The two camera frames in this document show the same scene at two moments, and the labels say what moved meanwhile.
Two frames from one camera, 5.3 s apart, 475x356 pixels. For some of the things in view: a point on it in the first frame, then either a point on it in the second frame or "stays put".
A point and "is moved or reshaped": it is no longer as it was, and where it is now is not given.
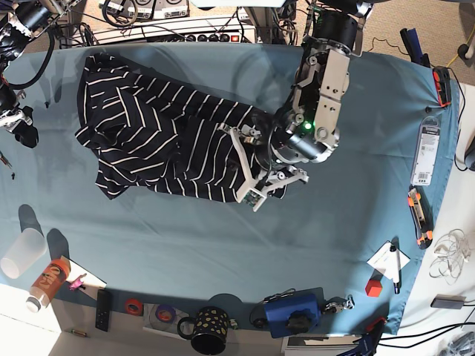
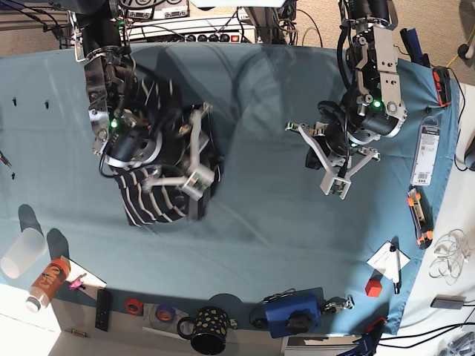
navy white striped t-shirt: x=145 y=132 is moved or reshaped
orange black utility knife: x=422 y=217 stays put
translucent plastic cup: x=30 y=246 stays put
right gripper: x=249 y=191 -> x=339 y=156
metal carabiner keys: x=336 y=308 stays put
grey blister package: x=426 y=150 stays put
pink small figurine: x=77 y=282 stays put
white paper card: x=382 y=260 stays put
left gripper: x=24 y=133 -> x=179 y=159
